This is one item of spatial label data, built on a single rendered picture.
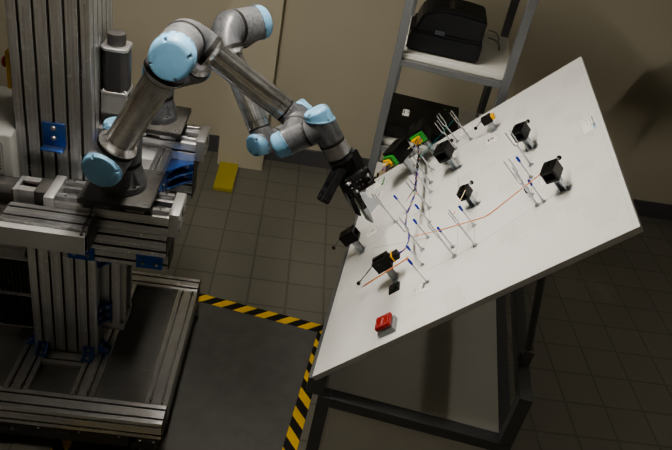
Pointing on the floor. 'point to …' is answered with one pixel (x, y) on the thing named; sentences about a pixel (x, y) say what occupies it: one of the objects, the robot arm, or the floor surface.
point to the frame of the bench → (423, 413)
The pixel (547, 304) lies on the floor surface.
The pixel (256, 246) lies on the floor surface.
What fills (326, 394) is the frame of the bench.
